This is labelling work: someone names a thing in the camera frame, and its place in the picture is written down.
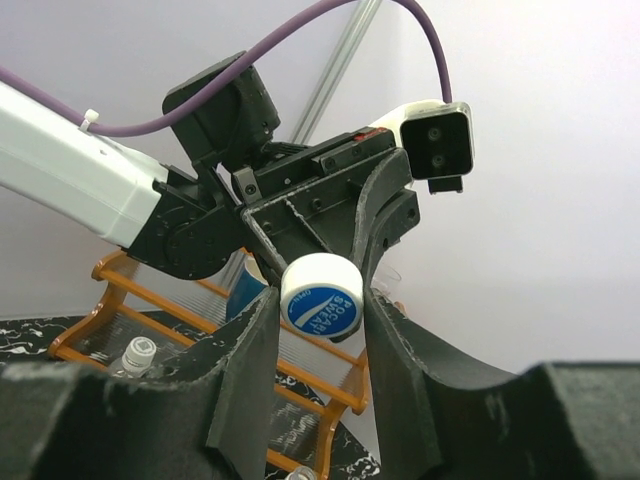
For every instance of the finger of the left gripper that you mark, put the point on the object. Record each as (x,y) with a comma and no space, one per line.
(271,235)
(386,179)

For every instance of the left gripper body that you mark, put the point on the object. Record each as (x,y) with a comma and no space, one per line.
(320,187)

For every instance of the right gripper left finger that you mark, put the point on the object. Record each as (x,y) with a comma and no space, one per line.
(202,414)

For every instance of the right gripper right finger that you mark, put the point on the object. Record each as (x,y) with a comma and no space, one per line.
(442,414)

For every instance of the white bottle cap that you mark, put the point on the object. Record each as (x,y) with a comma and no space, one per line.
(139,355)
(321,295)

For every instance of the clear plastic bottle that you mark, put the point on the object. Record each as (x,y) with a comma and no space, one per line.
(116,369)
(302,473)

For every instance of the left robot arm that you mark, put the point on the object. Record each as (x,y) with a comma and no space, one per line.
(185,225)

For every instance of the blue ceramic mug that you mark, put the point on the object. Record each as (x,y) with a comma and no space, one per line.
(248,285)

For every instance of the clear drinking glass left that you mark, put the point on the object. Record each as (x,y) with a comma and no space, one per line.
(386,279)

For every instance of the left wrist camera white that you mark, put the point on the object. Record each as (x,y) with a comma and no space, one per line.
(438,139)

